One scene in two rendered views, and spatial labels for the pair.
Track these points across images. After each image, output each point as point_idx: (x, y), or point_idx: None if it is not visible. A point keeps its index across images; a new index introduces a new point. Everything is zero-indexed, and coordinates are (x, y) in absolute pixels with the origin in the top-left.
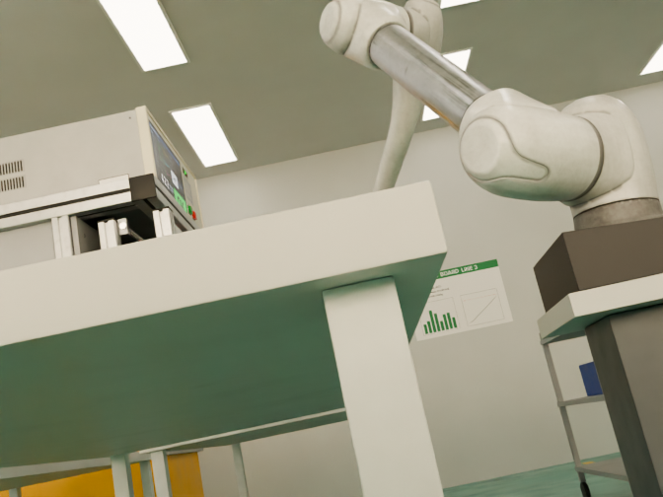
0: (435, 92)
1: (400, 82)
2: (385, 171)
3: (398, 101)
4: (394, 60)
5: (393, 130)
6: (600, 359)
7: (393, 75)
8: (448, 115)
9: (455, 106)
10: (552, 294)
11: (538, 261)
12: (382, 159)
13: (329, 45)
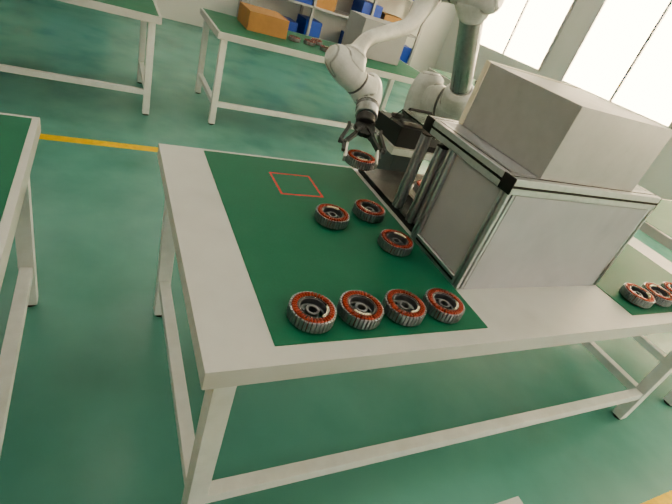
0: (473, 72)
1: (471, 51)
2: (390, 39)
3: (428, 15)
4: (479, 42)
5: (416, 28)
6: (400, 163)
7: (473, 45)
8: (468, 84)
9: (471, 84)
10: (413, 144)
11: (412, 129)
12: (397, 32)
13: (492, 9)
